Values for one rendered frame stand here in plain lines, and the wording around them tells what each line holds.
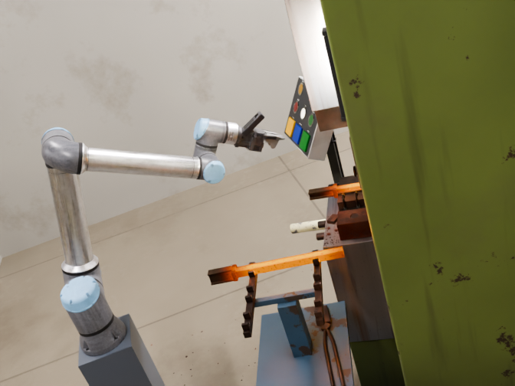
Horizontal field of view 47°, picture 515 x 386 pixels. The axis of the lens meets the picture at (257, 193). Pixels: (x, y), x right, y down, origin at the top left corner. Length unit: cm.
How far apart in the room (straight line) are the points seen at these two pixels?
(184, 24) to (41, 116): 122
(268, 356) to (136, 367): 72
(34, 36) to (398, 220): 330
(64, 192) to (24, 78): 223
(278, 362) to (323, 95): 85
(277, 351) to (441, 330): 52
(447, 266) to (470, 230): 13
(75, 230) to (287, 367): 102
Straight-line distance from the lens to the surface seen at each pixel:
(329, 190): 212
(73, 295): 239
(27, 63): 447
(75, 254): 248
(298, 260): 187
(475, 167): 156
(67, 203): 238
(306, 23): 178
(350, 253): 202
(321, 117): 193
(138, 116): 455
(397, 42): 141
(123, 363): 250
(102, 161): 220
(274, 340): 203
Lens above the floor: 206
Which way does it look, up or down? 28 degrees down
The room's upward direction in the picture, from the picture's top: 18 degrees counter-clockwise
